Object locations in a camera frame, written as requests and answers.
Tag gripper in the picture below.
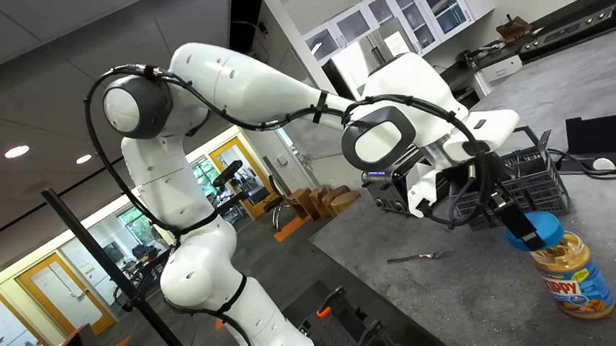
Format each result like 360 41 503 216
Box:
471 150 554 253

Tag blue jar lid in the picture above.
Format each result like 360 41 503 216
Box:
503 208 567 256

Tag peanut butter jar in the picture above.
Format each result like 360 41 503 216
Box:
524 229 616 322

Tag black mesh utensil basket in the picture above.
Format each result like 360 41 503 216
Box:
449 121 577 239

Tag metal fork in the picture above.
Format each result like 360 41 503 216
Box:
386 246 454 270

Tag black laptop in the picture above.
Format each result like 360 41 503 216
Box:
560 94 616 177

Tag silver toaster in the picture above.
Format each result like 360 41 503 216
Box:
359 142 443 220

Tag wooden knife block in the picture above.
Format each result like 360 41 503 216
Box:
495 13 535 47

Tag kitchen stove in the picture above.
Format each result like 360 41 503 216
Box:
516 0 616 70

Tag stainless steel refrigerator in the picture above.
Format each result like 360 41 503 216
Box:
322 11 428 104

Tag office chair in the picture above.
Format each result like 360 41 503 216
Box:
257 155 300 234

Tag black cable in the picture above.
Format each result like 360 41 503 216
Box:
545 148 616 182

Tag black clamp with orange handle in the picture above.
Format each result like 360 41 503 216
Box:
314 284 346 324
348 316 387 346

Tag white glass door wall cabinets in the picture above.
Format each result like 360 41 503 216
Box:
299 0 497 81

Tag camera on mount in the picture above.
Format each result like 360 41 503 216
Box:
209 157 265 219

